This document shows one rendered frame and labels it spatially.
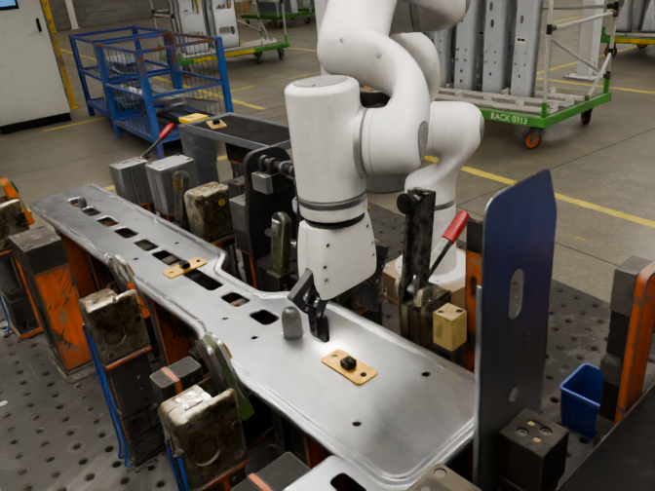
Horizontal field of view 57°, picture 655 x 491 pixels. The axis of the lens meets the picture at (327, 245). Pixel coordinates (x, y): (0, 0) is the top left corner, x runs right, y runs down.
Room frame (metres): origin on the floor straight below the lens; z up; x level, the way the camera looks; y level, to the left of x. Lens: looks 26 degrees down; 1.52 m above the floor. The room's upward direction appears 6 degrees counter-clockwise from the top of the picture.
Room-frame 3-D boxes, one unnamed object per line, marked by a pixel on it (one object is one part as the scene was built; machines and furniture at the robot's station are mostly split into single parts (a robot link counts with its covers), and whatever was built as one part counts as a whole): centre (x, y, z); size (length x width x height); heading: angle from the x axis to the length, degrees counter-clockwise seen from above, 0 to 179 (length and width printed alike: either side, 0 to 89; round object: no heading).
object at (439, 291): (0.79, -0.14, 0.88); 0.07 x 0.06 x 0.35; 129
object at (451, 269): (1.35, -0.26, 0.87); 0.19 x 0.19 x 0.18
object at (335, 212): (0.69, -0.01, 1.25); 0.09 x 0.08 x 0.03; 129
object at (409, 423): (1.06, 0.30, 1.00); 1.38 x 0.22 x 0.02; 39
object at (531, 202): (0.47, -0.17, 1.17); 0.12 x 0.01 x 0.34; 129
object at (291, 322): (0.79, 0.07, 1.02); 0.03 x 0.03 x 0.07
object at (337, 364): (0.69, -0.01, 1.01); 0.08 x 0.04 x 0.01; 39
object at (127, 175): (1.61, 0.52, 0.88); 0.11 x 0.10 x 0.36; 129
